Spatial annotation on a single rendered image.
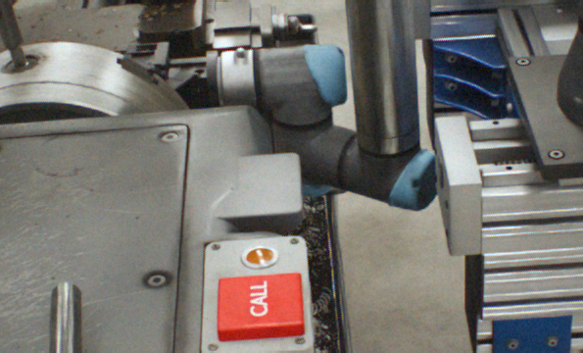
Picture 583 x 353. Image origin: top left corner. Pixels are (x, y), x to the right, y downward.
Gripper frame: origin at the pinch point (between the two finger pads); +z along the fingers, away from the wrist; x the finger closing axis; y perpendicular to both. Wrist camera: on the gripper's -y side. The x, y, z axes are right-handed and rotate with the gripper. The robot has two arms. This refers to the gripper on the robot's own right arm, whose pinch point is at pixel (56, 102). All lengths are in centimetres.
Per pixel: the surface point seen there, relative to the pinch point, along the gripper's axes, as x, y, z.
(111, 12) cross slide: -11, 49, 0
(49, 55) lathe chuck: 15.5, -18.2, -4.6
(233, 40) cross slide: -11.9, 37.3, -19.6
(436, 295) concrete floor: -108, 94, -55
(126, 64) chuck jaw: 12.3, -15.2, -11.9
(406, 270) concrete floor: -108, 104, -49
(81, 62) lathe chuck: 14.9, -19.1, -8.0
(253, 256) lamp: 18, -58, -26
